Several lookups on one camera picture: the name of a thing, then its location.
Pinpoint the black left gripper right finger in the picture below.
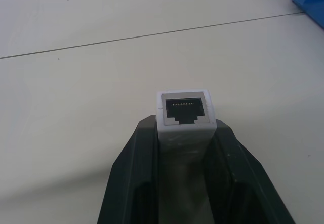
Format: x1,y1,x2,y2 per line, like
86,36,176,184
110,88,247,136
204,119,297,224

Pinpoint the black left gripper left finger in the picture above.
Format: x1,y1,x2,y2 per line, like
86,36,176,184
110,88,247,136
97,115,168,224

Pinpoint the white ethernet coupler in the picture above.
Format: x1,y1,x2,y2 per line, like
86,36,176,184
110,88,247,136
155,89,217,224

